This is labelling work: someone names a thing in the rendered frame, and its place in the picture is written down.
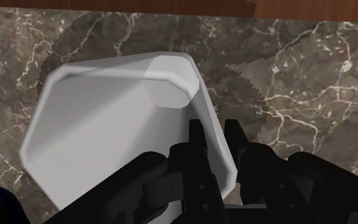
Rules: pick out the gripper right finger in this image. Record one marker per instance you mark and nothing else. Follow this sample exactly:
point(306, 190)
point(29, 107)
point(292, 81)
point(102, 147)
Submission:
point(259, 173)

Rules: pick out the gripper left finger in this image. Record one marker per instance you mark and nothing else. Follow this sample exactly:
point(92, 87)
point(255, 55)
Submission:
point(194, 173)

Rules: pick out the white cup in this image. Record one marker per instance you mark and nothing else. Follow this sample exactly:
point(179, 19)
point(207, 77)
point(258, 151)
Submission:
point(104, 124)

